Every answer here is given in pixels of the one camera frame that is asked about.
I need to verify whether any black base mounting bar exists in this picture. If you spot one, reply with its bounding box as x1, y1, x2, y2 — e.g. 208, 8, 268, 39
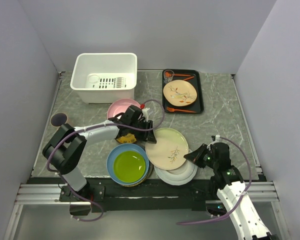
57, 174, 238, 213

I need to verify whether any lime green plate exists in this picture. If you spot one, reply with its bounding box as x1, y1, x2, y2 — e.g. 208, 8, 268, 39
113, 151, 146, 183

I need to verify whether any olive fluted plate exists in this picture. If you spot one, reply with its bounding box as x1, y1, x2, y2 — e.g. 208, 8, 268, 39
122, 162, 151, 188

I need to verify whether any orange plastic fork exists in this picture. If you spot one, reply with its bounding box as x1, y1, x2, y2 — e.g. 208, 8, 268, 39
166, 107, 196, 113

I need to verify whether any beige bird pattern plate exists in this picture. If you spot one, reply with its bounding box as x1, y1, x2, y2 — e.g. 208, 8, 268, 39
162, 80, 198, 107

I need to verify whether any black serving tray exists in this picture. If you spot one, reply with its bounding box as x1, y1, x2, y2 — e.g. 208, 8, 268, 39
162, 69, 204, 115

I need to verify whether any purple cable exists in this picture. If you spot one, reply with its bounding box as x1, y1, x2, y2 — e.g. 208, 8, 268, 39
45, 99, 166, 223
176, 135, 253, 226

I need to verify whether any clear drinking glass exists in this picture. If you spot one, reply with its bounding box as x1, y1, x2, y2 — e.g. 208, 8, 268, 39
163, 69, 175, 84

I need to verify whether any cream green leaf plate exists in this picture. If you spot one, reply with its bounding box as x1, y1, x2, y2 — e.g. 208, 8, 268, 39
145, 127, 189, 171

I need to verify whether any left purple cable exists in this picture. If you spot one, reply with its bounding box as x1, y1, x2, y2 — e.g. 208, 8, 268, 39
45, 99, 166, 223

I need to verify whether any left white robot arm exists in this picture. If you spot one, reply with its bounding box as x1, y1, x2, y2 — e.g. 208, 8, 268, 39
42, 105, 157, 201

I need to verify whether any white ribbed deep plate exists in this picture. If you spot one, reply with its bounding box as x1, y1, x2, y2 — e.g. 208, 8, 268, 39
154, 160, 198, 181

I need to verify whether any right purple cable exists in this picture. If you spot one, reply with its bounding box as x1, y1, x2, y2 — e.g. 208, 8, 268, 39
176, 135, 253, 226

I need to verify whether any pink ceramic mug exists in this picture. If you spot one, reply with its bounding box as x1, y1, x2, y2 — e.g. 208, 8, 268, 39
50, 112, 68, 127

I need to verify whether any blue plastic plate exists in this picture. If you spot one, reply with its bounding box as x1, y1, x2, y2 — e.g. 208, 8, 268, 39
106, 143, 150, 187

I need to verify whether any white bottom plate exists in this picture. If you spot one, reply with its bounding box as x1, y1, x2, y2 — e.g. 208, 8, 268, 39
157, 173, 195, 186

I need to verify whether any yellow patterned small plate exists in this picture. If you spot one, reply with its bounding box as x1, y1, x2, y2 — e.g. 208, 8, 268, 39
115, 133, 137, 144

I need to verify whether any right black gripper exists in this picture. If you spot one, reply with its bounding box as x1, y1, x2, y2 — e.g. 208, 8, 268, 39
183, 143, 218, 169

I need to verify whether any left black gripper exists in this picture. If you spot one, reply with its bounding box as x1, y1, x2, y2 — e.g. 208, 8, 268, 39
130, 119, 158, 144

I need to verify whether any orange plastic spoon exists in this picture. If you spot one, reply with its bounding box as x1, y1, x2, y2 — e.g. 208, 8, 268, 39
164, 71, 191, 77

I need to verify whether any aluminium frame rail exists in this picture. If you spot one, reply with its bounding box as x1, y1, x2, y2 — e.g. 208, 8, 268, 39
14, 182, 279, 205

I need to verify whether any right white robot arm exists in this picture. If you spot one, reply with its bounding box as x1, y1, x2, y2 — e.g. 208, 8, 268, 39
179, 142, 279, 240

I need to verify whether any white plastic bin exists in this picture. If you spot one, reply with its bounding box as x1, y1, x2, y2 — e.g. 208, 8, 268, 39
70, 52, 138, 104

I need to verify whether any pink plastic plate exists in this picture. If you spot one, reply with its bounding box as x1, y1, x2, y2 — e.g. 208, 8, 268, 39
107, 98, 142, 120

